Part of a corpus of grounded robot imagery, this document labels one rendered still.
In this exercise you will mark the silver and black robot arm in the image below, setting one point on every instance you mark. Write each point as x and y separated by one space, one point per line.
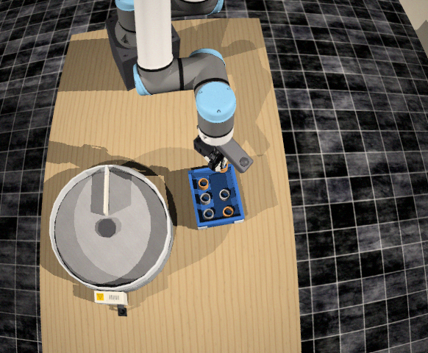
204 71

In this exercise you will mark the blue crate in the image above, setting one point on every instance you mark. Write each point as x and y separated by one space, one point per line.
217 181

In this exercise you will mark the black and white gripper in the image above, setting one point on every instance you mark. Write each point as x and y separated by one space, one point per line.
216 161

